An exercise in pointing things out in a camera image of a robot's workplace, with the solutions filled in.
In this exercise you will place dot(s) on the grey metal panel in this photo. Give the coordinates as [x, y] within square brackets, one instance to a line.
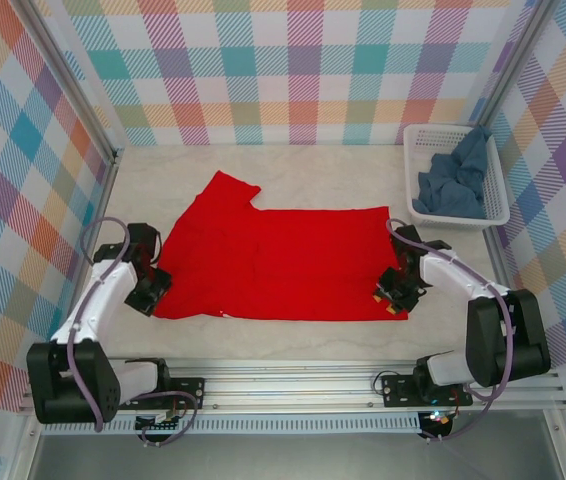
[288, 460]

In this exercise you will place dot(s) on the white plastic basket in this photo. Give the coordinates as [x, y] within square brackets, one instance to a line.
[415, 145]

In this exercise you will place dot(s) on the aluminium frame post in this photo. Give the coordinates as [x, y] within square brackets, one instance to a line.
[78, 85]
[513, 60]

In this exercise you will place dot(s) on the aluminium mounting rail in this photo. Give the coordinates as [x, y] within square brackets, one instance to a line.
[288, 385]

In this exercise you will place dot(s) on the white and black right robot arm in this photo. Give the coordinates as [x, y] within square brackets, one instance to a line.
[453, 272]

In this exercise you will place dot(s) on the blue t-shirt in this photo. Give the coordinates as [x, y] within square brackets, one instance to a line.
[453, 190]

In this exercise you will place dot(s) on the red t-shirt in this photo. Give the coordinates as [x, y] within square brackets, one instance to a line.
[288, 260]

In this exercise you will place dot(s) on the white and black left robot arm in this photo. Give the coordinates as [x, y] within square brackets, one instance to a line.
[98, 300]

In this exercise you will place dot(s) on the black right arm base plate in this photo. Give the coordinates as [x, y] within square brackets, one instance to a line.
[398, 390]

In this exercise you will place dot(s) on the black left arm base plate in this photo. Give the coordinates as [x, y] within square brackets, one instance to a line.
[190, 392]

